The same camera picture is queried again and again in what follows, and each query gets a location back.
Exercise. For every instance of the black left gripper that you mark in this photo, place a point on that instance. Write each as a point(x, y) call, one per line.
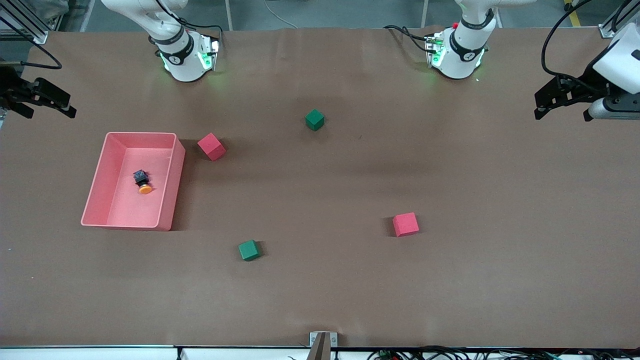
point(588, 82)

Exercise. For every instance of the red foam cube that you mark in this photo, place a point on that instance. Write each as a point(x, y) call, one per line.
point(405, 224)
point(211, 147)

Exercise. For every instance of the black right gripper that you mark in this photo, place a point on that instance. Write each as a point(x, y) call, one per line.
point(11, 86)

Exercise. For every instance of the brown table mat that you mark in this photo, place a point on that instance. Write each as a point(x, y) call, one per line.
point(320, 290)

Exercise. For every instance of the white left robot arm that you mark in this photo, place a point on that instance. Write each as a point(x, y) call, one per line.
point(462, 57)

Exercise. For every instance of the aluminium frame profile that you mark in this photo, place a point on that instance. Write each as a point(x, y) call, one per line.
point(612, 25)
point(30, 27)

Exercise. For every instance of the grey metal bracket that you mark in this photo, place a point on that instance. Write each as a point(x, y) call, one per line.
point(334, 339)

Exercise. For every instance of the pink plastic tray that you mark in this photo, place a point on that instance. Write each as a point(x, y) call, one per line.
point(135, 210)

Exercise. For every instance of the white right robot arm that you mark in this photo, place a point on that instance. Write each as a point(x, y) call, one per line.
point(182, 60)

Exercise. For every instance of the green foam cube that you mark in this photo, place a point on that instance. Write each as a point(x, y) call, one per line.
point(248, 250)
point(314, 120)

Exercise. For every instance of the orange push button black body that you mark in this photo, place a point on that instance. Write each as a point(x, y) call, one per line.
point(144, 188)

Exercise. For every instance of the brown camera pole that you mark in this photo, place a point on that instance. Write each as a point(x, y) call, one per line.
point(320, 350)

